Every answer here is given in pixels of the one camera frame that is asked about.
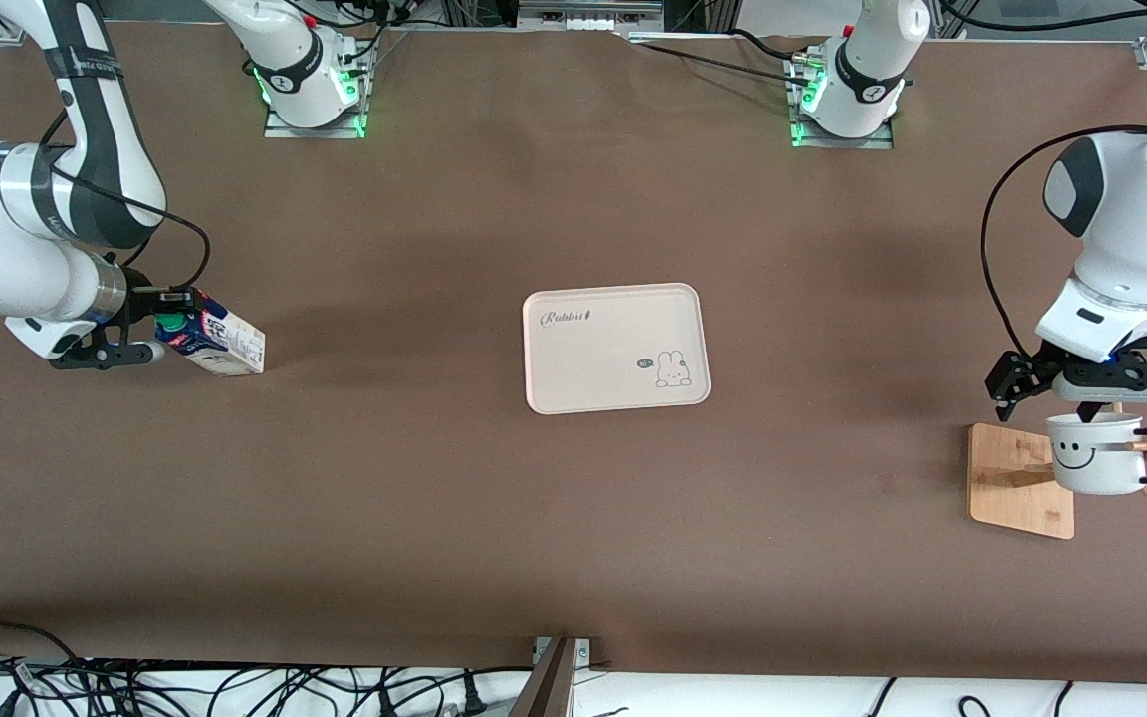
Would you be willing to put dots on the beige rabbit print tray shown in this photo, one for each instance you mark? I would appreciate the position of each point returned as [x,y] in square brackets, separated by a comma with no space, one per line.
[613,349]

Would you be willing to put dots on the aluminium profile post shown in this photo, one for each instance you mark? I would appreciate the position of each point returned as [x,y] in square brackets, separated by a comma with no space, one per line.
[546,682]

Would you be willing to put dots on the white power strip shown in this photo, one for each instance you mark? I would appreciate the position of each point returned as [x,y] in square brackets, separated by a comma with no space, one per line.
[588,12]

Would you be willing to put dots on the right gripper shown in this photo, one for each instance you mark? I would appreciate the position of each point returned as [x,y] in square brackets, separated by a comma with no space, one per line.
[141,302]

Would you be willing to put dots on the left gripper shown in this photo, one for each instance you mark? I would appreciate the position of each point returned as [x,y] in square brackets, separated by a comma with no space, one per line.
[1019,373]

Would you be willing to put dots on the wooden cup stand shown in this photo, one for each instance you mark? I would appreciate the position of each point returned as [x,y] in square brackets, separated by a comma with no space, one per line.
[1017,488]

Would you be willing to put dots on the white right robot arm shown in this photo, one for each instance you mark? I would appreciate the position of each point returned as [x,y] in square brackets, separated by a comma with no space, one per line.
[106,149]

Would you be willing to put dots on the blue white milk carton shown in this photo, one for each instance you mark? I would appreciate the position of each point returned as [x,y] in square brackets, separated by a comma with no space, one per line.
[220,344]

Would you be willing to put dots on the white smiley enamel cup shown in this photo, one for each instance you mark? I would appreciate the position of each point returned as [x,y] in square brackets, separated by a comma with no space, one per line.
[1096,463]

